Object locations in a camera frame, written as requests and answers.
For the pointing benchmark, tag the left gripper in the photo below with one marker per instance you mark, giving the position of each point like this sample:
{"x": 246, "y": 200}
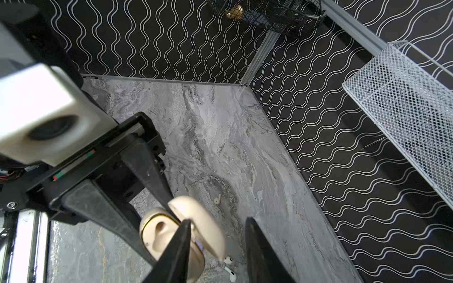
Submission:
{"x": 117, "y": 165}

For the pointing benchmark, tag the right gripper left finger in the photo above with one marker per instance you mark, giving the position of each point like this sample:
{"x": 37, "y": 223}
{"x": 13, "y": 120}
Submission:
{"x": 171, "y": 242}

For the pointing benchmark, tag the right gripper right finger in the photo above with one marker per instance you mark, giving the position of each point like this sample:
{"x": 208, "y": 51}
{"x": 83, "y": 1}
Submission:
{"x": 263, "y": 264}

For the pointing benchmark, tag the beige earbud charging case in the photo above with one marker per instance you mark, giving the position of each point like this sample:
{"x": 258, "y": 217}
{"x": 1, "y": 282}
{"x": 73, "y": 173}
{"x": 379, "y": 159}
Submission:
{"x": 206, "y": 234}

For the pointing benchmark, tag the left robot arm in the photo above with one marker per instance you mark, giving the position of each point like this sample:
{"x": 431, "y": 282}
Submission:
{"x": 30, "y": 27}

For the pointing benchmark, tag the white earbud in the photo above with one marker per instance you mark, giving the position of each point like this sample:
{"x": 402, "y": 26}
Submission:
{"x": 232, "y": 274}
{"x": 228, "y": 260}

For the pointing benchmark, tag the brass object in basket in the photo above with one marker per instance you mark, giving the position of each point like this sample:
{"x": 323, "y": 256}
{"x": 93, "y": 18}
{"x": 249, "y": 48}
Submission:
{"x": 235, "y": 13}

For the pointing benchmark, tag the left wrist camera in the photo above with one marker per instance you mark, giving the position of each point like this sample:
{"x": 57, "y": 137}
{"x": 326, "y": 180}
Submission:
{"x": 45, "y": 116}

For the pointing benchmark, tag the white wire mesh basket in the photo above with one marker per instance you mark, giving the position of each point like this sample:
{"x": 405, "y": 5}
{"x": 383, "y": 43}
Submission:
{"x": 409, "y": 97}

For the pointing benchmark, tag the black wire basket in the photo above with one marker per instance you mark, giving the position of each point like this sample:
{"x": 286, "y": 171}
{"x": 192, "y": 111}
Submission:
{"x": 296, "y": 19}

